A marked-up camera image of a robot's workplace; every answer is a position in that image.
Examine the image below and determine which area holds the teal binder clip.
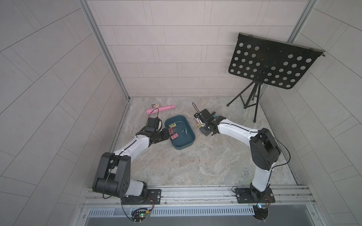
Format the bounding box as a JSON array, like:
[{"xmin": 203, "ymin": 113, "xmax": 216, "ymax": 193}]
[{"xmin": 182, "ymin": 128, "xmax": 188, "ymax": 136}]

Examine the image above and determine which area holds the teal plastic storage box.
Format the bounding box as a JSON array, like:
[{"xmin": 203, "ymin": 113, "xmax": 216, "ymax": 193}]
[{"xmin": 165, "ymin": 115, "xmax": 196, "ymax": 150}]

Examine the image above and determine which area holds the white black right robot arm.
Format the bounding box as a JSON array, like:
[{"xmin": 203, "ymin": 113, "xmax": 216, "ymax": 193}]
[{"xmin": 198, "ymin": 116, "xmax": 284, "ymax": 199}]

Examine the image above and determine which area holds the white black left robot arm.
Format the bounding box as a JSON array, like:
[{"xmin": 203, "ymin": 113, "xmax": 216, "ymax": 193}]
[{"xmin": 92, "ymin": 128, "xmax": 169, "ymax": 202}]

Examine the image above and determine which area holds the pink plastic tube case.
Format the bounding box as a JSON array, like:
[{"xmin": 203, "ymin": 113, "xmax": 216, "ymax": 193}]
[{"xmin": 146, "ymin": 105, "xmax": 176, "ymax": 115}]

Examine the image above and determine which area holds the colourful printed card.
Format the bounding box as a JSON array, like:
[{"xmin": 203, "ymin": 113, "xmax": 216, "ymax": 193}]
[{"xmin": 151, "ymin": 102, "xmax": 163, "ymax": 109}]

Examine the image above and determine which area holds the black perforated music stand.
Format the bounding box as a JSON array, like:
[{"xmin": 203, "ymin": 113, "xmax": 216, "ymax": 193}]
[{"xmin": 228, "ymin": 33, "xmax": 325, "ymax": 109}]

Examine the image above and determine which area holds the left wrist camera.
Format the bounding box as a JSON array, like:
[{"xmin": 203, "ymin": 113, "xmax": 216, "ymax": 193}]
[{"xmin": 145, "ymin": 117, "xmax": 163, "ymax": 133}]

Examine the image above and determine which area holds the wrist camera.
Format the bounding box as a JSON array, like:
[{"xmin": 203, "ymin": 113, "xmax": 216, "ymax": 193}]
[
  {"xmin": 145, "ymin": 117, "xmax": 163, "ymax": 133},
  {"xmin": 194, "ymin": 109, "xmax": 216, "ymax": 126}
]

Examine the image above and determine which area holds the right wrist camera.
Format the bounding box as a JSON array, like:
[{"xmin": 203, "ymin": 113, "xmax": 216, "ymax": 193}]
[{"xmin": 194, "ymin": 109, "xmax": 216, "ymax": 126}]

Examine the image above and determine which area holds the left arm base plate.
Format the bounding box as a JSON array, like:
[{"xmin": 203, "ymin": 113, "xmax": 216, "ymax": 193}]
[{"xmin": 121, "ymin": 189, "xmax": 162, "ymax": 205}]

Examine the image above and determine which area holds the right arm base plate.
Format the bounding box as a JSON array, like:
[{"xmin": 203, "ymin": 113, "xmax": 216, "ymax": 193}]
[{"xmin": 231, "ymin": 185, "xmax": 275, "ymax": 204}]

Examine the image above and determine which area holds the aluminium rail frame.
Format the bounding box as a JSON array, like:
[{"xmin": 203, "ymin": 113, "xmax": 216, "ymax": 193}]
[{"xmin": 77, "ymin": 185, "xmax": 316, "ymax": 208}]

